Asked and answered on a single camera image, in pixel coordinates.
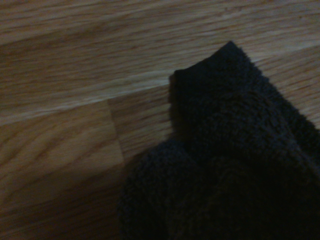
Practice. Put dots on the dark grey terry cloth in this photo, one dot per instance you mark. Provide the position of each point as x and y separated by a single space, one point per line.
225 155

